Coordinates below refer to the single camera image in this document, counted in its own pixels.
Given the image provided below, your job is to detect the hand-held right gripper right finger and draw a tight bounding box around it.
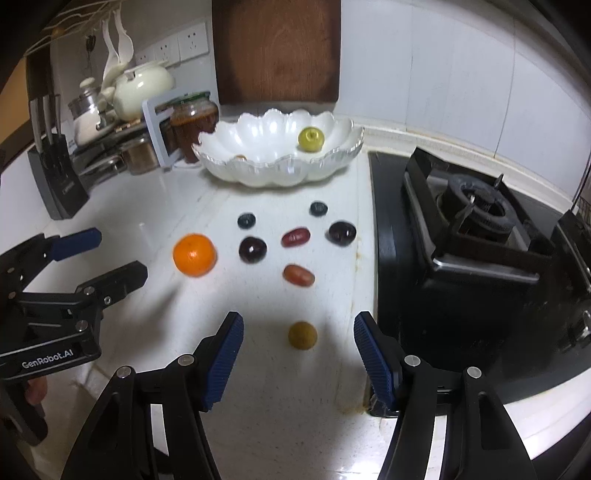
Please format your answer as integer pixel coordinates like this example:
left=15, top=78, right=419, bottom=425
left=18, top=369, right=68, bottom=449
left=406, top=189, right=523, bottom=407
left=353, top=311, right=539, bottom=480

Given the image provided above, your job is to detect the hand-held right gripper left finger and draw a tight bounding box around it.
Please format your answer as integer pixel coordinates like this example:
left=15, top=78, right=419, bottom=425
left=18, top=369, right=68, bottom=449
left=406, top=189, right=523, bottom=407
left=62, top=311, right=245, bottom=480

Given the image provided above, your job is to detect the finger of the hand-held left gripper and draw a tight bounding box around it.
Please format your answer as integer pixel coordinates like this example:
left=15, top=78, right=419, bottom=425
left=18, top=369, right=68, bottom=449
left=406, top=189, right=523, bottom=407
left=0, top=228, right=103, bottom=296
left=74, top=260, right=149, bottom=340

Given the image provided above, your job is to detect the orange mandarin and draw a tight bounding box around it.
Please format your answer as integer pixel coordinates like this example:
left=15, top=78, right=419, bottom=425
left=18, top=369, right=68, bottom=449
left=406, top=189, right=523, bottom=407
left=173, top=233, right=218, bottom=278

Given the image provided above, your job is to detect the red oblong jujube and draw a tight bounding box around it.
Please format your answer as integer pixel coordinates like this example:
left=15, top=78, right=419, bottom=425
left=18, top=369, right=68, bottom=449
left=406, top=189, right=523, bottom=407
left=283, top=264, right=316, bottom=287
left=281, top=227, right=311, bottom=247

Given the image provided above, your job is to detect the white scalloped bowl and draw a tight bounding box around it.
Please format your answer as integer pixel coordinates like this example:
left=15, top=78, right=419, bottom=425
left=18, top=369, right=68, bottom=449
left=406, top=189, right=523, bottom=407
left=191, top=108, right=365, bottom=188

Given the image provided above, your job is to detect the person's left hand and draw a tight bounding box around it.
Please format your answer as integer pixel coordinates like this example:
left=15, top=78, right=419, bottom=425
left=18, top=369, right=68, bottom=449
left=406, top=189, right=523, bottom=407
left=23, top=376, right=49, bottom=418

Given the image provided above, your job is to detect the black knife block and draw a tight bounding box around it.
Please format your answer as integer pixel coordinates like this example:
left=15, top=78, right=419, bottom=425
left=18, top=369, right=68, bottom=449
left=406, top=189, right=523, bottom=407
left=27, top=134, right=90, bottom=220

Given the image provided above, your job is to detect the black gas stove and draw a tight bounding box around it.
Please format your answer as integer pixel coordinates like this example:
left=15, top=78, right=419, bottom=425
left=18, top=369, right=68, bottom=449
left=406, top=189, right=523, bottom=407
left=368, top=147, right=591, bottom=407

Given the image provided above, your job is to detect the metal shelf tray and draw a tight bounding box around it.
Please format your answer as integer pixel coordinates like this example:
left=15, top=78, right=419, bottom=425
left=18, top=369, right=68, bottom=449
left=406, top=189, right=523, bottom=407
left=69, top=117, right=153, bottom=178

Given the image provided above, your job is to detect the jar of brown powder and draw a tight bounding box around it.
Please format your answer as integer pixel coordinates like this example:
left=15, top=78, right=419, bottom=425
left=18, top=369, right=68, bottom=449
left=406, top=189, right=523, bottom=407
left=121, top=136, right=155, bottom=175

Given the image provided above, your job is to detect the small steel-lidded steamer pot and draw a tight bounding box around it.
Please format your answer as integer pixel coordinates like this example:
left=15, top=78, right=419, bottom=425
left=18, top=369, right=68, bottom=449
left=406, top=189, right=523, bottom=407
left=68, top=78, right=116, bottom=146

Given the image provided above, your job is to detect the white lid rack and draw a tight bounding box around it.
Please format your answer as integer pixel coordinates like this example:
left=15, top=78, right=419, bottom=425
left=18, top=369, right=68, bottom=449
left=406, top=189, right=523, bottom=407
left=141, top=90, right=218, bottom=169

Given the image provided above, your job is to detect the black stove pan support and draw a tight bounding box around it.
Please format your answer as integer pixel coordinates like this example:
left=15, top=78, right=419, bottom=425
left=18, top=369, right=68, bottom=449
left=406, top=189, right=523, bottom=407
left=556, top=210, right=591, bottom=278
left=403, top=147, right=557, bottom=282

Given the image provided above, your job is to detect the glass jar with green lid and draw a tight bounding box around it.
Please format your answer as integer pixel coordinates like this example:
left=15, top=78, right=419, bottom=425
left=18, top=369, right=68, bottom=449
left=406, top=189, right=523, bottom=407
left=170, top=92, right=220, bottom=164

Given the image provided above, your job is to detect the cream ceramic teapot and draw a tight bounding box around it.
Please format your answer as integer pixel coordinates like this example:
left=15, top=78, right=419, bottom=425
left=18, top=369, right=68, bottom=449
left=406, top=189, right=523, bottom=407
left=111, top=60, right=175, bottom=121

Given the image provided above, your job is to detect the white plastic spoon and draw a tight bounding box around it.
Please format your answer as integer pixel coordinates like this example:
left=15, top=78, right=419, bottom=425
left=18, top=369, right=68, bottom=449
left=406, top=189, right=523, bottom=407
left=100, top=18, right=122, bottom=88

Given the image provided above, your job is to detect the black stove burner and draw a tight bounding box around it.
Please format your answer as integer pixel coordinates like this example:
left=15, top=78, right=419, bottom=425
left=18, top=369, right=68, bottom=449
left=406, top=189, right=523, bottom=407
left=438, top=178, right=515, bottom=232

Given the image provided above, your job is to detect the stove knob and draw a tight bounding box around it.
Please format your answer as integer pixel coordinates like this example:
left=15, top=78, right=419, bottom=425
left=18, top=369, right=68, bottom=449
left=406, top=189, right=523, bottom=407
left=556, top=309, right=591, bottom=356

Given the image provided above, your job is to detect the white rice paddle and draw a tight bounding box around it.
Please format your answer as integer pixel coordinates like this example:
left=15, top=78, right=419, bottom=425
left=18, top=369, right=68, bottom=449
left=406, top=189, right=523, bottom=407
left=113, top=8, right=136, bottom=63

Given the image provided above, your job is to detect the green round fruit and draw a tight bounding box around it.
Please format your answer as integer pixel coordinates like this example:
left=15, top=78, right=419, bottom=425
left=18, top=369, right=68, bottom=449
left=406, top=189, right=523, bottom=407
left=298, top=127, right=325, bottom=152

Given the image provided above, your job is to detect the brown wooden cutting board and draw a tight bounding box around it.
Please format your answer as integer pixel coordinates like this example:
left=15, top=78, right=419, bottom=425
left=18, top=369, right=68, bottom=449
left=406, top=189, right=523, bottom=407
left=211, top=0, right=341, bottom=106

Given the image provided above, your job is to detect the white wire wall rack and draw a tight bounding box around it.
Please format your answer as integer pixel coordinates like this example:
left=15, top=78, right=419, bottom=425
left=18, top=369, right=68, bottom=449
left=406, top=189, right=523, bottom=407
left=25, top=0, right=116, bottom=56

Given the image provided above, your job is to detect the black wire rack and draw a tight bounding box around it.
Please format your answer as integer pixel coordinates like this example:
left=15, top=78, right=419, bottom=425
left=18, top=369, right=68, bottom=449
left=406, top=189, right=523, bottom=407
left=573, top=166, right=591, bottom=217

